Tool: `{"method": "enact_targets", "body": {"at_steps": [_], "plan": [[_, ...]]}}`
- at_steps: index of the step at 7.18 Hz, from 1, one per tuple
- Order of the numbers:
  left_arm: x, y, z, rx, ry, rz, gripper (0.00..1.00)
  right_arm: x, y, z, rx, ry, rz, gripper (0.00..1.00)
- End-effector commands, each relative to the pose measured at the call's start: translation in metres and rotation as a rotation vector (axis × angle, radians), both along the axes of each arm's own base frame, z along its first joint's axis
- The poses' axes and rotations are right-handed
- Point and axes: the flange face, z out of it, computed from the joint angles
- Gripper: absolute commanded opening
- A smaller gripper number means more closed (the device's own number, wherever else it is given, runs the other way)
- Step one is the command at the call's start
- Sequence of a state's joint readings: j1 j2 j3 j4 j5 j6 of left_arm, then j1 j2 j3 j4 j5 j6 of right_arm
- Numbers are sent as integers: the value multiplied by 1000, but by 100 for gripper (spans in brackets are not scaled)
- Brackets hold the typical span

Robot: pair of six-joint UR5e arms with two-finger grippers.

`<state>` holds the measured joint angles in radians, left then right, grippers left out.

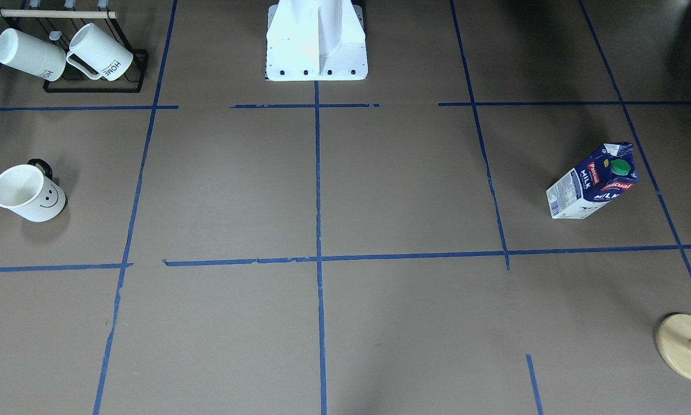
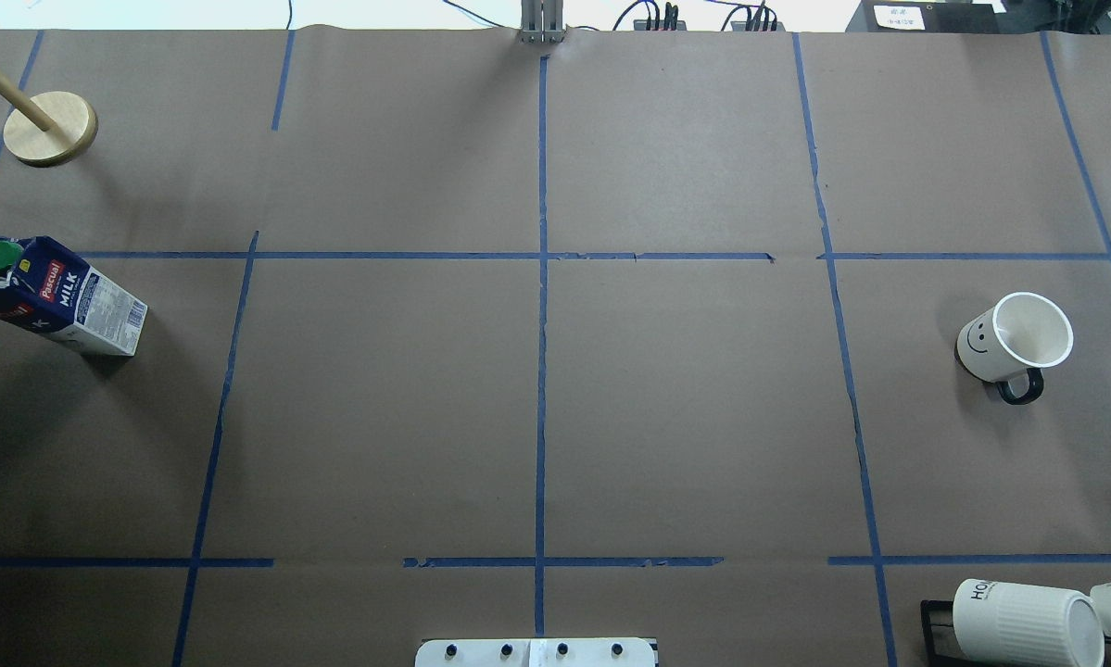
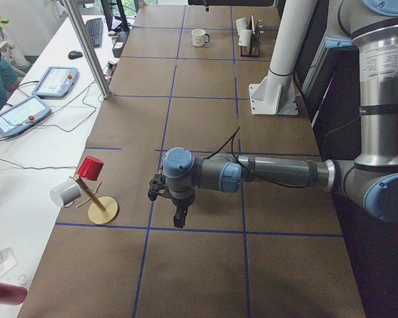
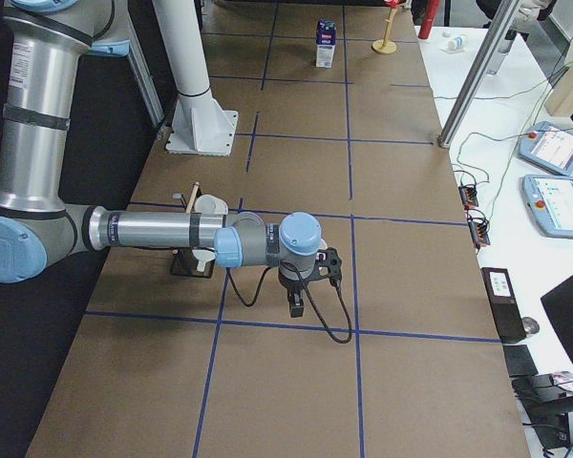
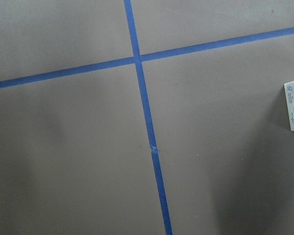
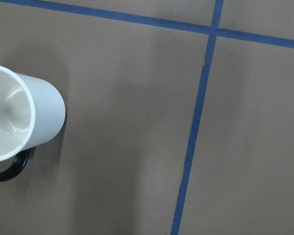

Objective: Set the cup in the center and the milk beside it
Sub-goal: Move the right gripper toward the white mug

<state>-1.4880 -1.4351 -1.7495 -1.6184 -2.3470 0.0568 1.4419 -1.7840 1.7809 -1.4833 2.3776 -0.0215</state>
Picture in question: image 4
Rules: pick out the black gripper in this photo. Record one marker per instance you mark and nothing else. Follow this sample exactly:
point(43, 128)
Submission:
point(291, 285)

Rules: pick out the blue white milk carton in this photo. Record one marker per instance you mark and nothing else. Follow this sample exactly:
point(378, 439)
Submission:
point(325, 43)

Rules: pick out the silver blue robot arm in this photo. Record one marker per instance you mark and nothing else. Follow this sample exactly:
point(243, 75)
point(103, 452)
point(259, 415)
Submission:
point(38, 229)

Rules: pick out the white ribbed HOME mug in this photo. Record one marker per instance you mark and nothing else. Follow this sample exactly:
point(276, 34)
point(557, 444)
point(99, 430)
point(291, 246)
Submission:
point(210, 205)

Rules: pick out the lower orange circuit board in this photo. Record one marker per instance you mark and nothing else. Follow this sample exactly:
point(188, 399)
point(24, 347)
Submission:
point(479, 233)

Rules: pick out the orange circuit board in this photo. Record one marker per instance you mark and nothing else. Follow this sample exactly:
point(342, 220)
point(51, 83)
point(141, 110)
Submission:
point(479, 233)
point(469, 195)

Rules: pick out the upper orange circuit board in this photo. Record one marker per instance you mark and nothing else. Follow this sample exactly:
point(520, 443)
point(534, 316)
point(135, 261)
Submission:
point(469, 195)

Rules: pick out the black box with label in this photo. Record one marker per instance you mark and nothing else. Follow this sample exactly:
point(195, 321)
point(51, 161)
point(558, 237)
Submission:
point(503, 304)

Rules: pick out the silver round knob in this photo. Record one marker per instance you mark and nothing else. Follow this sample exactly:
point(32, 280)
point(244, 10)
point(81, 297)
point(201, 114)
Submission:
point(530, 326)

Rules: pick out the wooden mug tree stand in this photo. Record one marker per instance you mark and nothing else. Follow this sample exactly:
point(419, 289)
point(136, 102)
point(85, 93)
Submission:
point(385, 45)

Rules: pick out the lower teach pendant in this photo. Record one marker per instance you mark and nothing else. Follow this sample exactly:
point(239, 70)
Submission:
point(549, 201)

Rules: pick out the teach pendant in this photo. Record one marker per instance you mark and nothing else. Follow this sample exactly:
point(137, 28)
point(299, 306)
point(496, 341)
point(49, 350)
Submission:
point(548, 147)
point(549, 201)

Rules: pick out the upper teach pendant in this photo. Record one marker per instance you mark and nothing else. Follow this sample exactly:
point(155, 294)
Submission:
point(548, 147)

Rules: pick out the white plastic bottle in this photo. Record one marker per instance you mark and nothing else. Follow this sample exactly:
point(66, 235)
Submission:
point(456, 43)

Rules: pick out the red cylinder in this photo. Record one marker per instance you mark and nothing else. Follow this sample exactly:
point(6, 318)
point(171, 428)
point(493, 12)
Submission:
point(431, 8)

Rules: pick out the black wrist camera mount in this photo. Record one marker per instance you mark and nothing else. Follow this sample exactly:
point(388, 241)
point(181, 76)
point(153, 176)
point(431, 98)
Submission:
point(328, 266)

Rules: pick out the black wire mug rack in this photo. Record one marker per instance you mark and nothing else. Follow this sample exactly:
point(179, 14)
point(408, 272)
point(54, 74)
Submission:
point(183, 261)

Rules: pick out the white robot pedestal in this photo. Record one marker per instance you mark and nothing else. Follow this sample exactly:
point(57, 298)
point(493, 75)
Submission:
point(200, 126)

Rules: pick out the black desk mount base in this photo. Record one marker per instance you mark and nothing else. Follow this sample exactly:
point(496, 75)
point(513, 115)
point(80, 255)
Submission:
point(548, 402)

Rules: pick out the aluminium frame post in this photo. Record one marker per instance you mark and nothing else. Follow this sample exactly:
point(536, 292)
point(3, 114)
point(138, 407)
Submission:
point(488, 48)

